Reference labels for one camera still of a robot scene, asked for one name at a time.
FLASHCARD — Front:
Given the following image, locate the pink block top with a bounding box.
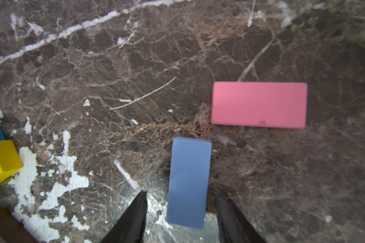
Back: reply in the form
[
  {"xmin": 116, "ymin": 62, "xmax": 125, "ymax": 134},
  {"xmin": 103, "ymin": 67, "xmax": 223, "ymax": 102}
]
[{"xmin": 211, "ymin": 82, "xmax": 308, "ymax": 129}]

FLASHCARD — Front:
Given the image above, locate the blue block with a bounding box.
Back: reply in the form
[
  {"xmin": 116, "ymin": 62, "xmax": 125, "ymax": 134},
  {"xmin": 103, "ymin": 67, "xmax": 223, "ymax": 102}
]
[{"xmin": 166, "ymin": 137, "xmax": 212, "ymax": 229}]

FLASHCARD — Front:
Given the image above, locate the dark brown block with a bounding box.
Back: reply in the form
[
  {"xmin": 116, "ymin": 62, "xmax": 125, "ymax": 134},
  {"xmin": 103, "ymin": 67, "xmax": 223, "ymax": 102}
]
[{"xmin": 0, "ymin": 208, "xmax": 37, "ymax": 243}]

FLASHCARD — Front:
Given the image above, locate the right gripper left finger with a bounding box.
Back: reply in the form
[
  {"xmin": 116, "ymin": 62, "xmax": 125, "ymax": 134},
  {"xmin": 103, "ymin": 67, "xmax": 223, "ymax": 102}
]
[{"xmin": 101, "ymin": 191, "xmax": 148, "ymax": 243}]

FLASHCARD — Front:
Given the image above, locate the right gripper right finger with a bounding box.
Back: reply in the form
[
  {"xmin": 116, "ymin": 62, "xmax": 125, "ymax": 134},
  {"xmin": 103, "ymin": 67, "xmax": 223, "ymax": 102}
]
[{"xmin": 217, "ymin": 192, "xmax": 266, "ymax": 243}]

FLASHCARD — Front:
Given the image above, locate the yellow block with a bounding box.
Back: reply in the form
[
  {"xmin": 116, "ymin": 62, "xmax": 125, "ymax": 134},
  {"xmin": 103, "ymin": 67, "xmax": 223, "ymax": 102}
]
[{"xmin": 0, "ymin": 140, "xmax": 23, "ymax": 183}]

